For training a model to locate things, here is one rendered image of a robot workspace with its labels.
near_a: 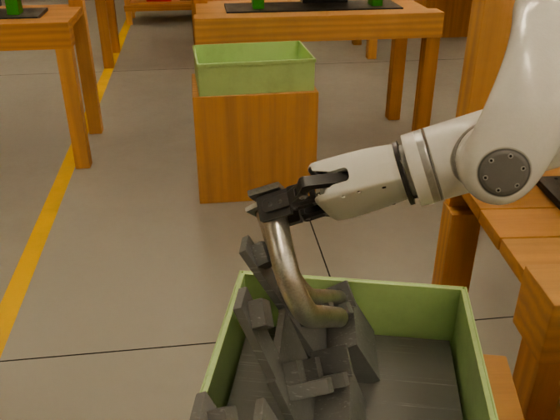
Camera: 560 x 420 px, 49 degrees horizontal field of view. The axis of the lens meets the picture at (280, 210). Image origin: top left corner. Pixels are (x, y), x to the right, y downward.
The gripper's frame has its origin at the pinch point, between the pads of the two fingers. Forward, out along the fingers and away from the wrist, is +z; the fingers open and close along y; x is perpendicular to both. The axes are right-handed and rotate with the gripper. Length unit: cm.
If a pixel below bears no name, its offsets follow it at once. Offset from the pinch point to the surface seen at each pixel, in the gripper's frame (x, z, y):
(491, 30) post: -56, -41, -76
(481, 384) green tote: 23.9, -16.1, -30.7
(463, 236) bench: -17, -21, -115
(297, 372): 17.8, 6.0, -14.1
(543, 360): 22, -28, -69
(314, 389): 20.4, 4.2, -14.3
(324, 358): 15.5, 5.8, -28.9
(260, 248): -1.0, 8.9, -16.7
